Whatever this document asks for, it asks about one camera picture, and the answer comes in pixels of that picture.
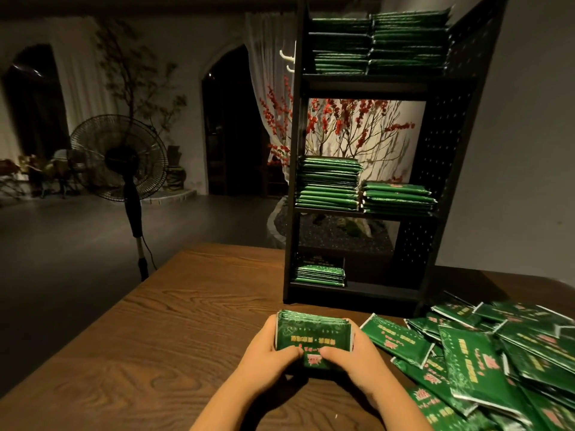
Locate red berry branches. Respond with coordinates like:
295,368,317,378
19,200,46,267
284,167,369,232
258,80,418,185

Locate black standing fan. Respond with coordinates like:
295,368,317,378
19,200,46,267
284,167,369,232
69,114,170,283

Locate person's left hand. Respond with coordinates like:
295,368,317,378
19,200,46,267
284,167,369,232
234,314,307,397

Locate black metal shelf rack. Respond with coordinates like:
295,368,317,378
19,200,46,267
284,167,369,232
282,0,512,318

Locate bare branched tree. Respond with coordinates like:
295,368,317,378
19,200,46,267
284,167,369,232
92,17,189,167

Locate bundle of green packets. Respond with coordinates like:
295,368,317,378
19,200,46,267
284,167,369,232
273,308,355,370

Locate white curtain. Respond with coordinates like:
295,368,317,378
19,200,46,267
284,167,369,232
47,17,120,142
243,11,298,185

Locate person's right hand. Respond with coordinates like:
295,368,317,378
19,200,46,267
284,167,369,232
318,318,397,402

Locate pile of green packets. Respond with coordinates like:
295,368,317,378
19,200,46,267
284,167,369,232
359,294,575,431

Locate white hook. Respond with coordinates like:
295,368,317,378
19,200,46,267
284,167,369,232
279,42,298,74

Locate dark vase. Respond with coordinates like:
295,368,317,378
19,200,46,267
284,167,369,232
164,144,189,193

